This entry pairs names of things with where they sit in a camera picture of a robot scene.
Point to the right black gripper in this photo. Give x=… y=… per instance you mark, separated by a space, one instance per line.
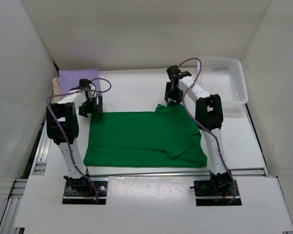
x=173 y=90

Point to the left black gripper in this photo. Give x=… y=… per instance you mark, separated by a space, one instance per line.
x=93 y=105

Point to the purple t shirt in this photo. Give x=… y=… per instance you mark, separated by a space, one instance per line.
x=70 y=79

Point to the beige t shirt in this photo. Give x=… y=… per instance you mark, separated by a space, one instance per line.
x=56 y=89

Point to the green t shirt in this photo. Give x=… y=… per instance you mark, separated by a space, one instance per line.
x=166 y=137

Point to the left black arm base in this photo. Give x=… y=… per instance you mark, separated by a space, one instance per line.
x=81 y=192

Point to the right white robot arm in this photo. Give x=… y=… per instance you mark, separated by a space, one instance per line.
x=208 y=117

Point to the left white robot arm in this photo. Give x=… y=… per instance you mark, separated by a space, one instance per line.
x=63 y=128

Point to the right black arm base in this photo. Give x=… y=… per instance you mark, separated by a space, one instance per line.
x=206 y=195

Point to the white plastic basket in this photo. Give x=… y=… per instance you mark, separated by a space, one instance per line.
x=225 y=77

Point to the front aluminium table rail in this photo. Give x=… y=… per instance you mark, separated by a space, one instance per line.
x=114 y=171

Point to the aluminium frame rail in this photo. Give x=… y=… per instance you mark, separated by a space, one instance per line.
x=18 y=185

